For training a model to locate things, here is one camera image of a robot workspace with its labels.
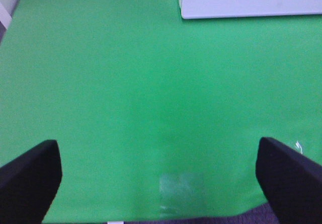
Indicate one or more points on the clear tape piece left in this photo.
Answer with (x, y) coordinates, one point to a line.
(181, 195)

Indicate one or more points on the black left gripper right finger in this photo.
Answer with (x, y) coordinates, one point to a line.
(290, 181)

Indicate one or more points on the green table mat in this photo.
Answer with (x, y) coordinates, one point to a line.
(131, 91)

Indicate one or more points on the clear tape piece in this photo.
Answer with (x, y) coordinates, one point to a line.
(298, 147)
(181, 195)

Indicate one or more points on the clear tape piece centre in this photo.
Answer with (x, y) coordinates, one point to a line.
(298, 147)

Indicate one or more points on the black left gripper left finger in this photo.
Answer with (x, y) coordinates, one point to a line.
(29, 184)

